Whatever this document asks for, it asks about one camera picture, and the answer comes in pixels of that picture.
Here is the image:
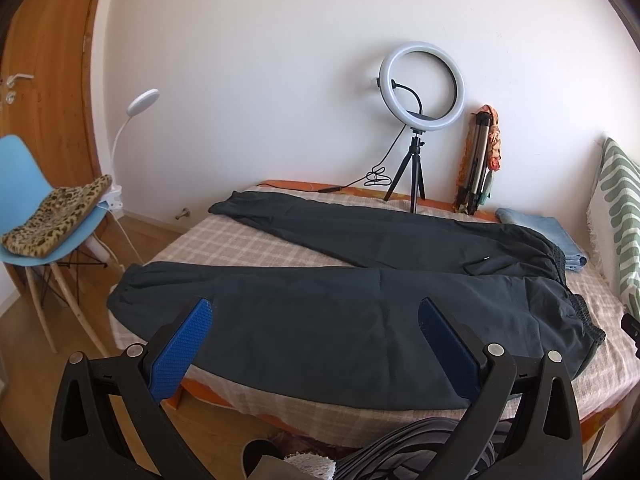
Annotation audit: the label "dark navy pants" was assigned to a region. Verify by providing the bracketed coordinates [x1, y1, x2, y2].
[107, 192, 605, 411]

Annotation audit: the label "beige plaid bed blanket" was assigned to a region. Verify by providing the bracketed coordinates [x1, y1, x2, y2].
[106, 186, 640, 453]

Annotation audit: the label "folded light blue jeans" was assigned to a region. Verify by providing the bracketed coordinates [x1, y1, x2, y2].
[496, 208, 588, 272]

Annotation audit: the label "green white patterned pillow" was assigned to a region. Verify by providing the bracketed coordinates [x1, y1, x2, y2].
[587, 138, 640, 318]

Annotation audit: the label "striped dark garment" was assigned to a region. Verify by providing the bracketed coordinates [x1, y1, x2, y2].
[328, 416, 516, 480]

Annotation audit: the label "folded silver tripod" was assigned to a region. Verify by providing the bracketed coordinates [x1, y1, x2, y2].
[454, 106, 494, 216]

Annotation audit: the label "white lace cloth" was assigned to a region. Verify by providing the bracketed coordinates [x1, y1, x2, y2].
[284, 453, 336, 480]

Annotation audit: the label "leopard print cushion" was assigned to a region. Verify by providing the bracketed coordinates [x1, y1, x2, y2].
[1, 174, 113, 259]

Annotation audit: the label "white clip desk lamp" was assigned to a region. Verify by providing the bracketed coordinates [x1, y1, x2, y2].
[88, 88, 162, 266]

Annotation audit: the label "metal door stopper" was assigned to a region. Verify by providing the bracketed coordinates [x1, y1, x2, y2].
[175, 207, 191, 220]

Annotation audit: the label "black mini tripod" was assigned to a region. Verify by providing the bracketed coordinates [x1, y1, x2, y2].
[384, 129, 425, 214]

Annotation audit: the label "light blue chair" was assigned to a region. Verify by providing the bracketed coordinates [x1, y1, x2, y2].
[1, 134, 124, 356]

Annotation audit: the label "black ring light cable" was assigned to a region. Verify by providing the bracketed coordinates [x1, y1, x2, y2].
[307, 121, 407, 194]

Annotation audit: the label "white ring light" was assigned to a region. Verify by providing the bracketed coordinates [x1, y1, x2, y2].
[378, 41, 465, 131]

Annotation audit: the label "silver door handle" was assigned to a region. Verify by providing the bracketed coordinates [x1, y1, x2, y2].
[4, 73, 35, 105]

